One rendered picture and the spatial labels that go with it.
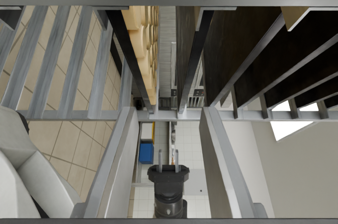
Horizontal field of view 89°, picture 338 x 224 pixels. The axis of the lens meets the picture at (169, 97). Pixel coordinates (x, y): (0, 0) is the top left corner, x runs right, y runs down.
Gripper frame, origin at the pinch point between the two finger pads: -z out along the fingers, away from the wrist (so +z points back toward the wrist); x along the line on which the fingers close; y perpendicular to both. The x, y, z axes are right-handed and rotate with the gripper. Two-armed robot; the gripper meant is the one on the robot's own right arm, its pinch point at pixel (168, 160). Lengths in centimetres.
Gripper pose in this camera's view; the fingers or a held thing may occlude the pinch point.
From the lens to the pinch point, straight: 54.6
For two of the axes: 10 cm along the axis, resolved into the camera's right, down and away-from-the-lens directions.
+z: 0.0, 9.8, 1.7
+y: 0.0, 1.7, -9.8
